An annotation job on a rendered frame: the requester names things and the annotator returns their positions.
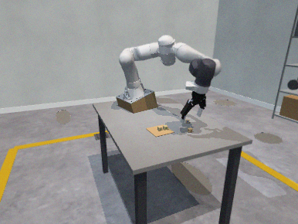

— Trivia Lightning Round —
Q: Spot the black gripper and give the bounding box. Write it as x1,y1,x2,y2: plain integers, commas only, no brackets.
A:
180,91,206,123

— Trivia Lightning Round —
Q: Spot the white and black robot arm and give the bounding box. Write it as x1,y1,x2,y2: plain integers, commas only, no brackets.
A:
119,36,222,100

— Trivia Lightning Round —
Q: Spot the tan square mat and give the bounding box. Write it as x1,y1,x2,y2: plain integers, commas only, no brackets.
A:
146,125,174,137

